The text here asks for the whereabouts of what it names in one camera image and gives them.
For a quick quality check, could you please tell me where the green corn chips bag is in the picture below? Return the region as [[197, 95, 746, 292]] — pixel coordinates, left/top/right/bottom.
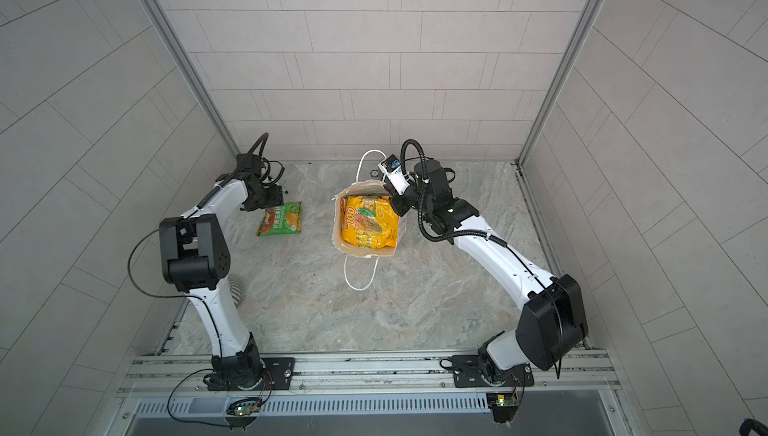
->
[[257, 202, 303, 237]]

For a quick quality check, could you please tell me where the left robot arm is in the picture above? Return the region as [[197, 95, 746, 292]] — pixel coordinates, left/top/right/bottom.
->
[[159, 154, 283, 391]]

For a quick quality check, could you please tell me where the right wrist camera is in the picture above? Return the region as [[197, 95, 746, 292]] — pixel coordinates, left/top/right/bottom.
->
[[378, 154, 411, 196]]

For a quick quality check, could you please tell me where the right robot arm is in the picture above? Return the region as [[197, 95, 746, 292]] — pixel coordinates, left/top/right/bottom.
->
[[379, 155, 589, 387]]

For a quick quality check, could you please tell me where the left circuit board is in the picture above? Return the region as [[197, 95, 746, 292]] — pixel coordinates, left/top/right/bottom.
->
[[225, 397, 263, 418]]

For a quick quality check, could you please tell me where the yellow snack bag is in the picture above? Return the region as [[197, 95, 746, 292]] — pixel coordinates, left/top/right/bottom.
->
[[340, 195, 400, 250]]

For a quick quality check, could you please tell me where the right circuit board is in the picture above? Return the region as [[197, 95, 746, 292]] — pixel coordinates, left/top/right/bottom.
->
[[486, 393, 521, 424]]

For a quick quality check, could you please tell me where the circuit board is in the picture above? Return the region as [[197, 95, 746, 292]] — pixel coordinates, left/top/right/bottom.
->
[[225, 397, 263, 418], [486, 393, 521, 424]]

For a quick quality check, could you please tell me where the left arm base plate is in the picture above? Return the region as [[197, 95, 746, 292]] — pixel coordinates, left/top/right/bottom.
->
[[203, 357, 295, 391]]

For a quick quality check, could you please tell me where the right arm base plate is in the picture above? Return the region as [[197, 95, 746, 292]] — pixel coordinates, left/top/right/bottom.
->
[[440, 354, 535, 388]]

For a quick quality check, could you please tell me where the aluminium mounting rail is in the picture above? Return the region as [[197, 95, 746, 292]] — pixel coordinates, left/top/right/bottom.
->
[[117, 349, 620, 397]]

